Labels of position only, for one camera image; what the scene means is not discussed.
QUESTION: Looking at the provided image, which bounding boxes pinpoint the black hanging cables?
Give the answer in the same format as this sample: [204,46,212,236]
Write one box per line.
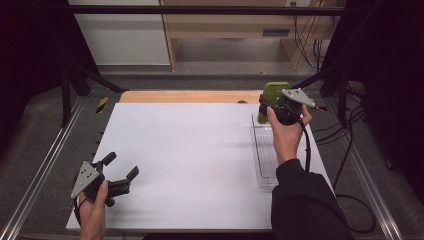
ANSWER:
[290,1,334,72]

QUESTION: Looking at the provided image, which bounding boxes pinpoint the black metal stand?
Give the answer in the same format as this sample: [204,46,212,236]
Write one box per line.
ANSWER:
[60,63,130,128]
[293,63,350,126]

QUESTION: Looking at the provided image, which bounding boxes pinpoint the grey power strip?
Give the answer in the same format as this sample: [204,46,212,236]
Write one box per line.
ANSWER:
[262,29,291,37]

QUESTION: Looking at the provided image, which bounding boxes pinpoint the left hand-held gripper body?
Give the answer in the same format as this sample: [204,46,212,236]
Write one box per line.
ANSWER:
[70,160,132,208]

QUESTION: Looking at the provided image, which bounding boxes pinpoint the aluminium rail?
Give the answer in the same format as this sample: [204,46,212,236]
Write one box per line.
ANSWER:
[324,99,404,240]
[0,96,86,240]

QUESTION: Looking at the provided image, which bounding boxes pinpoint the white cabinet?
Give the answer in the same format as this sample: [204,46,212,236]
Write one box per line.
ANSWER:
[67,0,172,67]

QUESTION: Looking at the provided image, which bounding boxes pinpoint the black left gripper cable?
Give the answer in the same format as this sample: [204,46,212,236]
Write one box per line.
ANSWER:
[73,196,88,228]

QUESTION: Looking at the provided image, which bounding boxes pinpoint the black floor cables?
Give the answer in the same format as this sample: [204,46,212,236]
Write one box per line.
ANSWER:
[313,84,368,201]

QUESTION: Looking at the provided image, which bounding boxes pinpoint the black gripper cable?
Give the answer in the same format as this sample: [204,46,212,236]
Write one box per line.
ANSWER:
[73,196,88,228]
[297,118,377,234]

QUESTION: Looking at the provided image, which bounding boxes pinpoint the dark curtain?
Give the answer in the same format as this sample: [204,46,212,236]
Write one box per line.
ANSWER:
[0,0,98,158]
[321,0,424,204]

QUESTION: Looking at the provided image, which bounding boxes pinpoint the green phone case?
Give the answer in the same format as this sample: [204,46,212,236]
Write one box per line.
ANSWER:
[257,81,291,125]

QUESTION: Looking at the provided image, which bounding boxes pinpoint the black horizontal frame bar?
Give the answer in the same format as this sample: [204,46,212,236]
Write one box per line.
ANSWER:
[63,5,348,16]

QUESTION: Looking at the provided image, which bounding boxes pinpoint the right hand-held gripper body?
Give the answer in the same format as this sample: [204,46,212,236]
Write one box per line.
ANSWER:
[274,87,316,127]

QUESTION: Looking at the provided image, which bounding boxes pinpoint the person's right hand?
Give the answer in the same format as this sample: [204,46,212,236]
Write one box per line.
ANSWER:
[266,103,314,165]

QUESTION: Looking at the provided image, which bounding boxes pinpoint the person's left hand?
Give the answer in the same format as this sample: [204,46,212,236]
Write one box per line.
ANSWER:
[77,180,110,218]

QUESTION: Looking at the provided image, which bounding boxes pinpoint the light wooden desk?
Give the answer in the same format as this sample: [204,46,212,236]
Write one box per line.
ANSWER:
[159,0,348,72]

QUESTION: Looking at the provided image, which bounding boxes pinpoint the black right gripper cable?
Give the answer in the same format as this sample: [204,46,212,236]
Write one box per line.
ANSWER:
[297,118,377,234]

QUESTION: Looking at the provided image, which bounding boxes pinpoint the clear plastic box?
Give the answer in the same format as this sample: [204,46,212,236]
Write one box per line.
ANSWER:
[249,112,294,191]

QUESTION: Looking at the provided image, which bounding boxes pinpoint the yellow black tape mark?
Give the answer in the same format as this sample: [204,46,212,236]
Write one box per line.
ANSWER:
[95,96,110,114]
[309,97,328,113]

